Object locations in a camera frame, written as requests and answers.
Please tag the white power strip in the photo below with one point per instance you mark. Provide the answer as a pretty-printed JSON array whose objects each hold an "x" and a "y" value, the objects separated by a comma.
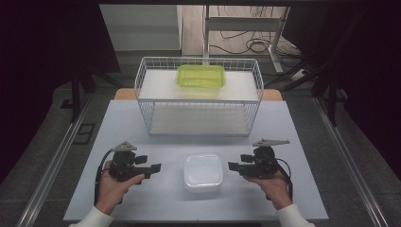
[{"x": 298, "y": 75}]

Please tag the white cabinet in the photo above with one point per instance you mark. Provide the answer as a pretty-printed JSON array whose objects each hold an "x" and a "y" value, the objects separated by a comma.
[{"x": 142, "y": 28}]

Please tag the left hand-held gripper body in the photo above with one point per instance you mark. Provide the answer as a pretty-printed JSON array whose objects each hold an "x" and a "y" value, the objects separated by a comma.
[{"x": 123, "y": 165}]

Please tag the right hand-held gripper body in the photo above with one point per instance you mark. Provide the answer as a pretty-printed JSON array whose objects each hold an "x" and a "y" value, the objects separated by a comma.
[{"x": 263, "y": 164}]

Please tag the person's left hand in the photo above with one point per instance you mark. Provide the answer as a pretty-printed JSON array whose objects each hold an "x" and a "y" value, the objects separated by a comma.
[{"x": 112, "y": 192}]

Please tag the black floor bracket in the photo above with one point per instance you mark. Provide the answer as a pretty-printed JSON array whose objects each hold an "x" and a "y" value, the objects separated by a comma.
[{"x": 84, "y": 134}]

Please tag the dark curtain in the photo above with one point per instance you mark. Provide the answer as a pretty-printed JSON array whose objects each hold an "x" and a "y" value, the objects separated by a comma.
[{"x": 375, "y": 78}]

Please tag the black stand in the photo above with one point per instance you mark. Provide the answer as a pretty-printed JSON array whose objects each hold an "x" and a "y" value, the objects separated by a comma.
[
  {"x": 331, "y": 78},
  {"x": 75, "y": 94}
]

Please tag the metal floor rail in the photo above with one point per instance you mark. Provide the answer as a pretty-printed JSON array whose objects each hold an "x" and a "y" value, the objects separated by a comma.
[
  {"x": 53, "y": 164},
  {"x": 350, "y": 164}
]

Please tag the wooden table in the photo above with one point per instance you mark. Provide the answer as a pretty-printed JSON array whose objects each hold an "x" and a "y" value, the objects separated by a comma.
[{"x": 124, "y": 94}]

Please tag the person's right hand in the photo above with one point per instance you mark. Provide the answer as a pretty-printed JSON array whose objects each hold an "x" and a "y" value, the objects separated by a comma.
[{"x": 274, "y": 189}]

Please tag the green plastic container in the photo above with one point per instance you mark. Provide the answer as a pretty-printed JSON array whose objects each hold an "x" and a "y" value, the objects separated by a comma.
[{"x": 200, "y": 77}]

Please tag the white plastic container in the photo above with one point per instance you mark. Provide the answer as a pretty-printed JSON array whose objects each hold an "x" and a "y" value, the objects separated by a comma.
[{"x": 203, "y": 173}]

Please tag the white metal desk frame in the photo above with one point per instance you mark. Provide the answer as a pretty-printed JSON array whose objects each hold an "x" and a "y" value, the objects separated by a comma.
[{"x": 242, "y": 23}]

